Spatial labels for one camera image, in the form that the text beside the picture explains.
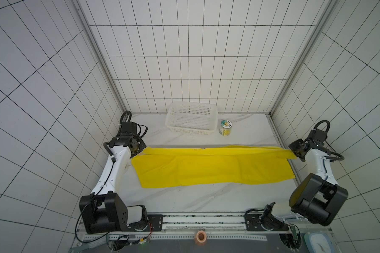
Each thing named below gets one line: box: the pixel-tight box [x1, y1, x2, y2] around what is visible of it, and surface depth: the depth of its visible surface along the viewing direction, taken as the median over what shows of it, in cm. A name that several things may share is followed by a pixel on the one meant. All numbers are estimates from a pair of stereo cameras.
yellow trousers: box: [130, 146, 298, 189], surface depth 91 cm
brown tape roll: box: [194, 230, 207, 247], surface depth 61 cm
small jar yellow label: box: [218, 119, 233, 137], surface depth 106 cm
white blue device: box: [304, 231, 335, 253], surface depth 67 cm
